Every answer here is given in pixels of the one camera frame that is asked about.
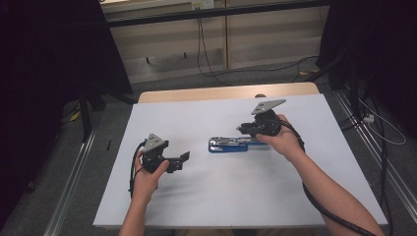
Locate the black curtain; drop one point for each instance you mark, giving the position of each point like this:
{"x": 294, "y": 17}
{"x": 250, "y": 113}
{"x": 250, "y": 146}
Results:
{"x": 39, "y": 65}
{"x": 387, "y": 39}

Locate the black horizontal bar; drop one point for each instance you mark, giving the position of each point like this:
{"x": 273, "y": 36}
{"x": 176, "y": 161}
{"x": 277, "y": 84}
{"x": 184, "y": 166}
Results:
{"x": 213, "y": 13}

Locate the white power plug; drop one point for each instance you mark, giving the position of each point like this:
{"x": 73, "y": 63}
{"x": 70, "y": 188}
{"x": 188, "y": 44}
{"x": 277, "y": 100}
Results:
{"x": 369, "y": 118}

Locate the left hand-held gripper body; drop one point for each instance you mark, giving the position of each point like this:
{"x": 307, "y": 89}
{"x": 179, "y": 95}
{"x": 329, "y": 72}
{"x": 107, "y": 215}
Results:
{"x": 154, "y": 157}

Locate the person's right hand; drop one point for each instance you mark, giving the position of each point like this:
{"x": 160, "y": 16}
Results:
{"x": 286, "y": 142}

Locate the dark round table grommet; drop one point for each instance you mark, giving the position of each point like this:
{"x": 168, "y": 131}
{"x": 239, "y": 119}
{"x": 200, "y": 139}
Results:
{"x": 260, "y": 95}

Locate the aluminium floor rail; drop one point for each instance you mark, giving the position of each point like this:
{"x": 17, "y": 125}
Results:
{"x": 398, "y": 183}
{"x": 70, "y": 187}

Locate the person's left hand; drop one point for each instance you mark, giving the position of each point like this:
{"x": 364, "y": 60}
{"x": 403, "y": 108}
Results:
{"x": 146, "y": 182}

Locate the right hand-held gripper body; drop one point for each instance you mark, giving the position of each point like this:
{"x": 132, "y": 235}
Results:
{"x": 267, "y": 126}

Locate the blue stapler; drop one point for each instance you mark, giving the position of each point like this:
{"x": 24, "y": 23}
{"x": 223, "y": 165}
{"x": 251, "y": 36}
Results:
{"x": 226, "y": 146}

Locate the large white board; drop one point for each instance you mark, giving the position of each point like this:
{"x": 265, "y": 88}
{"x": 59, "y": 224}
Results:
{"x": 229, "y": 196}

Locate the black metal stand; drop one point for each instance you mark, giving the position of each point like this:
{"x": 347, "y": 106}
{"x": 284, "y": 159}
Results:
{"x": 324, "y": 70}
{"x": 86, "y": 121}

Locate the beige cabinet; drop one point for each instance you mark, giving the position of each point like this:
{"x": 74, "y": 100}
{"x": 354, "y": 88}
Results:
{"x": 262, "y": 36}

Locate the white wall socket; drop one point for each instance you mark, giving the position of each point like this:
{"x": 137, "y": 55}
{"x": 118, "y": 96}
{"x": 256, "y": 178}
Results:
{"x": 203, "y": 4}

